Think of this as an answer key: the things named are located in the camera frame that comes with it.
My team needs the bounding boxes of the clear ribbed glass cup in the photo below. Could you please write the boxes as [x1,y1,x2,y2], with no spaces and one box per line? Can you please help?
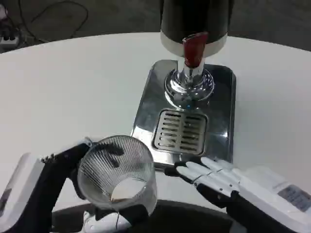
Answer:
[77,135,159,217]

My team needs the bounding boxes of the black looped cable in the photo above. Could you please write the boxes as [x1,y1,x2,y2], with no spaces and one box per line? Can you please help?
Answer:
[17,0,88,42]

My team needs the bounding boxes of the white power strip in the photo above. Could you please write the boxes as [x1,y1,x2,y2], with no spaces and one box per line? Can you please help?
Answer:
[0,33,21,47]

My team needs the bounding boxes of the black drink dispenser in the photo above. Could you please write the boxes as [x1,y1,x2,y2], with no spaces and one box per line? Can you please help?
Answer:
[159,0,235,108]

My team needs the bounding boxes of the steel slotted tray grid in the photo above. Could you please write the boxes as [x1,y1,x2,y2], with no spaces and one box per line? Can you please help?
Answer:
[151,109,209,154]

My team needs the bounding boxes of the steel drip tray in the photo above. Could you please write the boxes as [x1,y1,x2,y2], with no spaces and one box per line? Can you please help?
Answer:
[131,60,237,168]

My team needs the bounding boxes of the red dispenser tap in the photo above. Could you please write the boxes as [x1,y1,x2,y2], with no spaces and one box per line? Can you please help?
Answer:
[182,31,208,69]

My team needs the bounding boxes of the black plug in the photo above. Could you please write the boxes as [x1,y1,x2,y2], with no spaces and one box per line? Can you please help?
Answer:
[0,20,16,37]

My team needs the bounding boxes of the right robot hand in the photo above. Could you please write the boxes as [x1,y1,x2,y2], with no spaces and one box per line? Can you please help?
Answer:
[164,157,311,233]

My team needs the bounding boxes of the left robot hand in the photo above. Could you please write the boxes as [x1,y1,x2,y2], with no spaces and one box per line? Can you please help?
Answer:
[0,136,157,233]

